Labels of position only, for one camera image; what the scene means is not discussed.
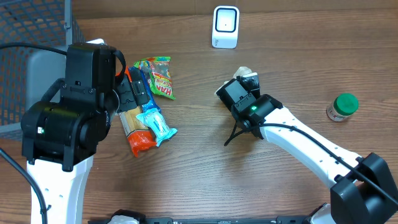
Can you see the red snack packet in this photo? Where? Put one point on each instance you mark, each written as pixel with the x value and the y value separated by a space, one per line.
pixel 138 136

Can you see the green snack packet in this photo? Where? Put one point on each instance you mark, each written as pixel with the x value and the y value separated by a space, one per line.
pixel 158 75

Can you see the white barcode scanner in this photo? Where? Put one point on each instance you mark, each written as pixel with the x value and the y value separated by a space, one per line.
pixel 225 28

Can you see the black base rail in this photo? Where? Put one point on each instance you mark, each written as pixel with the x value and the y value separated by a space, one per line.
pixel 127 216

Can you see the beige paper bag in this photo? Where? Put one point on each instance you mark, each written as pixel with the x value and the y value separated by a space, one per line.
pixel 244 72

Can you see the dark grey plastic basket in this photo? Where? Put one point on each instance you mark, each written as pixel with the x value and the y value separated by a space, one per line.
pixel 26 73

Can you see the teal snack packet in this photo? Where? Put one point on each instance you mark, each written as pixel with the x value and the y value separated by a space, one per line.
pixel 153 119

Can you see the blue Oreo cookie pack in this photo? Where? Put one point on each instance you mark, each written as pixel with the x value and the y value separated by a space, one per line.
pixel 151 103

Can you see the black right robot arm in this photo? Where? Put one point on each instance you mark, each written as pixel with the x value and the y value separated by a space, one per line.
pixel 362 189

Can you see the green lid jar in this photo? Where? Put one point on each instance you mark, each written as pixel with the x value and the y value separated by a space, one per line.
pixel 342 107

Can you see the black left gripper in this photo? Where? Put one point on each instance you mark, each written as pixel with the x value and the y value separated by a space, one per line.
pixel 131 99

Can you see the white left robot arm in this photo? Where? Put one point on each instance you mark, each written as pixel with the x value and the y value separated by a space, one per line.
pixel 60 133

